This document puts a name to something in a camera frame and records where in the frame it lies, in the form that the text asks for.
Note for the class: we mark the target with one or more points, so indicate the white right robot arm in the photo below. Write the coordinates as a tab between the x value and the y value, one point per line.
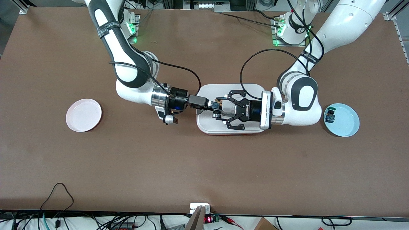
127	64

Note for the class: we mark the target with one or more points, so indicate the white lunch box grey clips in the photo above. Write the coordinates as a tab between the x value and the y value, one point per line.
207	126

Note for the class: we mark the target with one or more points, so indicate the green push button switch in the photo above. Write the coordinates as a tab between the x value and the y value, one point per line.
330	116

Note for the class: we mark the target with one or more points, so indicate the red digit display module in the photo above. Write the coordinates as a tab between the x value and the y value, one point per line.
209	219

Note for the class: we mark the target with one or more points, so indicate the black device white label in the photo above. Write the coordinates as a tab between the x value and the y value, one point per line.
207	4

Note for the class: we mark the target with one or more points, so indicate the pink round plate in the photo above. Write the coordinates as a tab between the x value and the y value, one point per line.
83	115

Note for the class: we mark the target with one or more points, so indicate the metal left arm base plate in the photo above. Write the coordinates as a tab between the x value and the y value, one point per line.
274	43

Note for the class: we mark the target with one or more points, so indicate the brown cardboard box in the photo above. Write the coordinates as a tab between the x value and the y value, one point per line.
264	224

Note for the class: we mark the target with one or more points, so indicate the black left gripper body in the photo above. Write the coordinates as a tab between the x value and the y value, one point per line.
252	110

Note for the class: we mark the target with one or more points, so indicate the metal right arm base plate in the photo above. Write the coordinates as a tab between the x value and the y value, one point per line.
136	32

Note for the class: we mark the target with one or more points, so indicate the orange push button switch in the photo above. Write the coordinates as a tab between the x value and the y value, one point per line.
216	103

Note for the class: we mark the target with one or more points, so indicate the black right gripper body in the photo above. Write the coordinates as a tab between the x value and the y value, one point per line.
178	98

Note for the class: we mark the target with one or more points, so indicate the red black clip leads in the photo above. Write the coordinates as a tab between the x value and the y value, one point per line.
231	221

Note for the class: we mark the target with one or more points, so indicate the small white box device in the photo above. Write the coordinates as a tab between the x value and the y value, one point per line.
196	206

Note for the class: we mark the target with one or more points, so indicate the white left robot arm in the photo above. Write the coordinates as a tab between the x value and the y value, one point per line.
303	108

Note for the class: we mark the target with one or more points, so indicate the light blue round plate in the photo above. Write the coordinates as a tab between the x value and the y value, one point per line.
346	119

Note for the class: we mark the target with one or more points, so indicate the aluminium frame profile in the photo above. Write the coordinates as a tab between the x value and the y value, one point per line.
22	8
401	38

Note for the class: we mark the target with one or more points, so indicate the aluminium camera mast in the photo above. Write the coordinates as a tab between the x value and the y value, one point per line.
195	220

